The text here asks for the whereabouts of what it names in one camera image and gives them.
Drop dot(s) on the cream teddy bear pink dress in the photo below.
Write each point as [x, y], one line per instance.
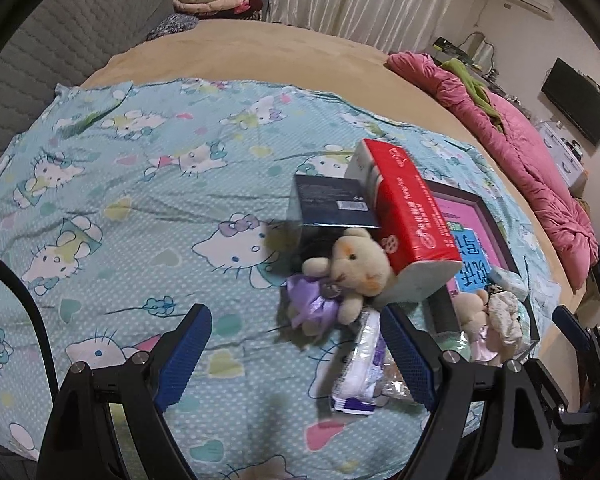
[472, 317]

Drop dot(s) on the tan bed mattress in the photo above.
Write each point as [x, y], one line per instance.
[280, 55]

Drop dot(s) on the black wall television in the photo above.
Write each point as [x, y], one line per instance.
[577, 100]

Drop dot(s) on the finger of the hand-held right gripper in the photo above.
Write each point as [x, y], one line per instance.
[570, 321]

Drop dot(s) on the green cloth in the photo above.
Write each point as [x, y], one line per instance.
[472, 82]

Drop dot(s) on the red and white box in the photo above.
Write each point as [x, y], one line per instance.
[410, 210]

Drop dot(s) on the white purple tissue packet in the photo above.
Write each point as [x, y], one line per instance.
[360, 365]

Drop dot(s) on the blue cartoon cat bed sheet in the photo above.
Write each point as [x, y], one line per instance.
[130, 260]

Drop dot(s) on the dark blue box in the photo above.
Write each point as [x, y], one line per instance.
[330, 200]

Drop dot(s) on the pink quilt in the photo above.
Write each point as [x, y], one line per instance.
[530, 160]

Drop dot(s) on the clear plastic wrapper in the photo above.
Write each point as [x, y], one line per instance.
[397, 385]

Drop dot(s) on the dark framed pink box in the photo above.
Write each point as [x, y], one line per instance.
[465, 220]

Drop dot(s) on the pale green packet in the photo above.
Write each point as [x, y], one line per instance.
[509, 282]

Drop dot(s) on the cream teddy bear purple dress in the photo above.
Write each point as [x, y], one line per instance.
[355, 265]

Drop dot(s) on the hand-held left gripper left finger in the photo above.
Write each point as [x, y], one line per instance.
[185, 350]

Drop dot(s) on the white floral cloth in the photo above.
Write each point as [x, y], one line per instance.
[507, 315]

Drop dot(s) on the grey quilted headboard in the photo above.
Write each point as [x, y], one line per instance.
[55, 60]

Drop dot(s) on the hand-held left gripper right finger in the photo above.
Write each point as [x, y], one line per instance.
[405, 355]

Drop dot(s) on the dark patterned cloth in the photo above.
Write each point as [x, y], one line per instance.
[172, 26]

